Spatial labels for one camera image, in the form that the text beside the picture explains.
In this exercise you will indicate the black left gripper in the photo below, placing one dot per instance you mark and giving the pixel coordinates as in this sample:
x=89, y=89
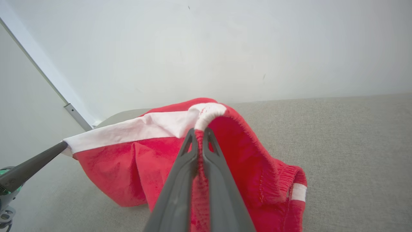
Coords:
x=7, y=206

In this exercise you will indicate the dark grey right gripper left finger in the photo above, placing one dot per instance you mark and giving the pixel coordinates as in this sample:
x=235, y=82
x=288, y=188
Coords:
x=177, y=199

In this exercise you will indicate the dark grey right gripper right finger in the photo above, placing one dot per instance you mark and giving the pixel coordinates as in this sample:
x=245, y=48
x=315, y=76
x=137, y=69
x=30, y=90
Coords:
x=225, y=206

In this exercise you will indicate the red shorts white trim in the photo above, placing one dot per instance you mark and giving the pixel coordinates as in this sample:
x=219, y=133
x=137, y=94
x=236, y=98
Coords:
x=128, y=174

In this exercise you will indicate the grey metal frame rail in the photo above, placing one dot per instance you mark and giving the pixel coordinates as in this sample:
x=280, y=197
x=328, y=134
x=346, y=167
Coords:
x=75, y=114

